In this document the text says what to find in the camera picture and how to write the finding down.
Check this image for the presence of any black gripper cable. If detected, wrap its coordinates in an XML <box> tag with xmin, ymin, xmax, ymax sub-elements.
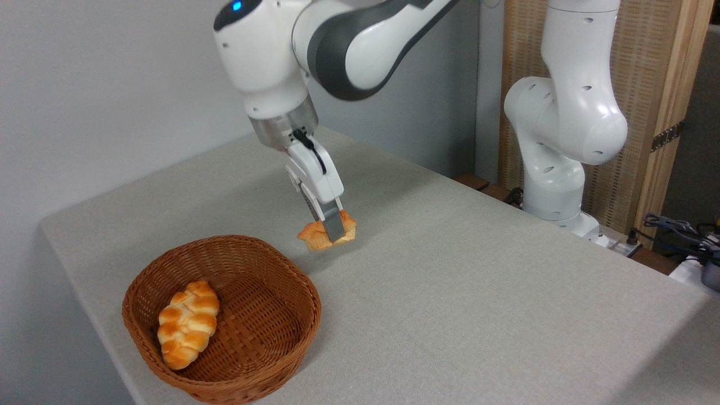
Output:
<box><xmin>291</xmin><ymin>128</ymin><xmax>328</xmax><ymax>174</ymax></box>

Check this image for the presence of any braided golden bread loaf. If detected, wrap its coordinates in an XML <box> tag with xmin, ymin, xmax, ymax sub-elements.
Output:
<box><xmin>157</xmin><ymin>280</ymin><xmax>221</xmax><ymax>371</ymax></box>

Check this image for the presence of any small orange muffin bread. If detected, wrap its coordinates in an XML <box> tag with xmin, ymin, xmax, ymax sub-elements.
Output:
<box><xmin>297</xmin><ymin>209</ymin><xmax>358</xmax><ymax>252</ymax></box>

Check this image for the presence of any wooden woven folding screen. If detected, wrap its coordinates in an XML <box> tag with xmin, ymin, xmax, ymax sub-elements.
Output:
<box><xmin>498</xmin><ymin>0</ymin><xmax>716</xmax><ymax>239</ymax></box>

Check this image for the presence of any metal screen hinge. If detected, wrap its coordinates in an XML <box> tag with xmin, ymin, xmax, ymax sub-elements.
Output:
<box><xmin>651</xmin><ymin>120</ymin><xmax>686</xmax><ymax>153</ymax></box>

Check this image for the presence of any bundle of dark cables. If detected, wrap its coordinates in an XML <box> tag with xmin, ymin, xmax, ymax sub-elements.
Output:
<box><xmin>642</xmin><ymin>213</ymin><xmax>720</xmax><ymax>265</ymax></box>

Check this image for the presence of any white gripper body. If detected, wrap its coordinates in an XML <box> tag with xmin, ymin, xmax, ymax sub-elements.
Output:
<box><xmin>284</xmin><ymin>137</ymin><xmax>345</xmax><ymax>206</ymax></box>

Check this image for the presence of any brown woven wicker basket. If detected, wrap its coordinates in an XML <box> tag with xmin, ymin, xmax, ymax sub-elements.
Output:
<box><xmin>121</xmin><ymin>235</ymin><xmax>323</xmax><ymax>405</ymax></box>

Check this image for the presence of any grey round container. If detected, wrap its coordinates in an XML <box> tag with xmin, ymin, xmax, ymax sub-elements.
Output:
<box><xmin>700</xmin><ymin>258</ymin><xmax>720</xmax><ymax>293</ymax></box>

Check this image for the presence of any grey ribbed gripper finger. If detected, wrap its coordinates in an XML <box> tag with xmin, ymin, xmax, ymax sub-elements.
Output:
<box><xmin>298</xmin><ymin>183</ymin><xmax>326</xmax><ymax>224</ymax></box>
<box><xmin>318</xmin><ymin>196</ymin><xmax>345</xmax><ymax>244</ymax></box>

